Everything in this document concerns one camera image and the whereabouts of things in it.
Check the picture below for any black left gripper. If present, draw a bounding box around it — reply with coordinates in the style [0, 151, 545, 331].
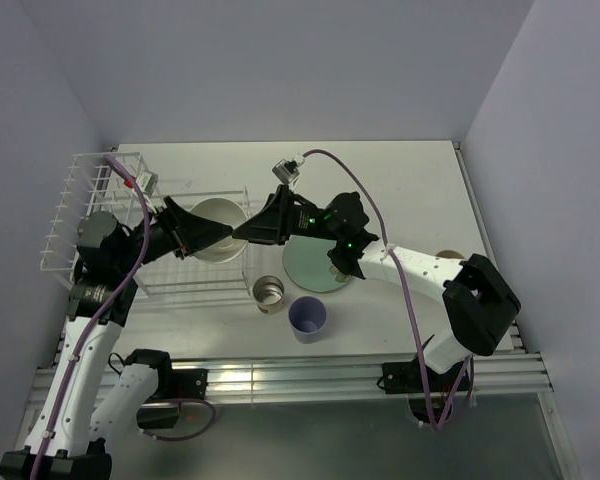
[115, 196, 232, 274]

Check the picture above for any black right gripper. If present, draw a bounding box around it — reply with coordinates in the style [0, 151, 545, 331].
[229, 185, 343, 246]

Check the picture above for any beige ceramic bowl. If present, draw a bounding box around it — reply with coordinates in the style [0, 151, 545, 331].
[190, 197, 248, 264]

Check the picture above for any steel cup with brown band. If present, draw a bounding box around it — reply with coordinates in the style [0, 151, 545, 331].
[251, 275, 285, 315]

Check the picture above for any lilac plastic cup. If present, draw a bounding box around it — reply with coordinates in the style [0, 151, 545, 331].
[288, 296, 327, 344]

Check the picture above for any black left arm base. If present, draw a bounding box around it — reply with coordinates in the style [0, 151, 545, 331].
[136, 368, 208, 430]

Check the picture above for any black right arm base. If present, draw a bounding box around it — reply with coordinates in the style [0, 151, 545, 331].
[376, 358, 474, 422]

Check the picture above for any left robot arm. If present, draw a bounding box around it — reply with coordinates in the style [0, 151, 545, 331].
[0, 197, 233, 479]

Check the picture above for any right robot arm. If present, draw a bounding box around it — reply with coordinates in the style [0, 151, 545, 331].
[232, 185, 521, 390]

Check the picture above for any green floral plate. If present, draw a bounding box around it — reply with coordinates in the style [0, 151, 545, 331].
[282, 236, 352, 294]

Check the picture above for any beige paper cup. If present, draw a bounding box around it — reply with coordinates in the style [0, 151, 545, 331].
[435, 249, 465, 260]

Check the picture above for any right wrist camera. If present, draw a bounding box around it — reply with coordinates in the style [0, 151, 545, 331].
[272, 156, 304, 185]

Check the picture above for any white wire dish rack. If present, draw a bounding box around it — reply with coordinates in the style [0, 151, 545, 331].
[40, 153, 251, 304]

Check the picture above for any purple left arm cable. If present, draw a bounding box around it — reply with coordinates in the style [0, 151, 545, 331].
[29, 153, 152, 480]

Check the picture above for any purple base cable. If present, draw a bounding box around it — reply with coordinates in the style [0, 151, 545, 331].
[144, 399, 217, 442]

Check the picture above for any aluminium mounting rail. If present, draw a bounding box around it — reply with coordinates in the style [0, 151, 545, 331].
[27, 352, 554, 407]

